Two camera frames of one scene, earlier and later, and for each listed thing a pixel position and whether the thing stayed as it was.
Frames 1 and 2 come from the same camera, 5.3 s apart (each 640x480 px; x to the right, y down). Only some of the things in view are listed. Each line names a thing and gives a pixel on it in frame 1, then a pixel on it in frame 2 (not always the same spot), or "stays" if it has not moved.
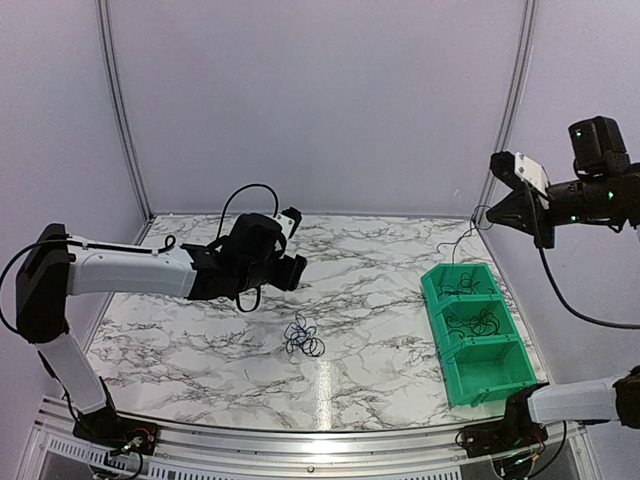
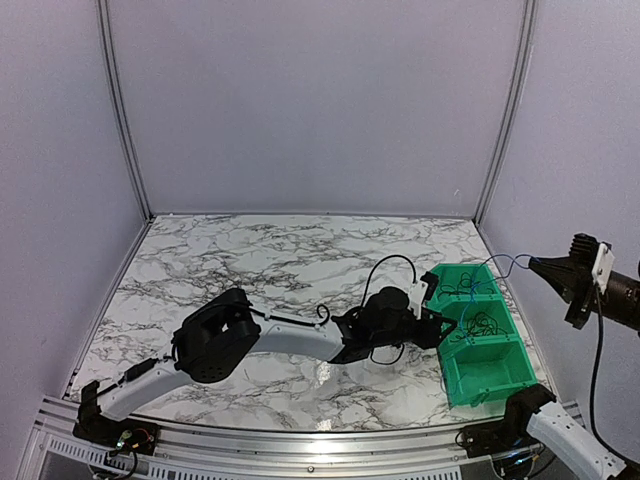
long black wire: (466, 286) stays
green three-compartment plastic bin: (471, 321) stays
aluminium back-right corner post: (511, 102) stays
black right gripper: (515, 210) -> (581, 294)
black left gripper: (287, 279) -> (429, 336)
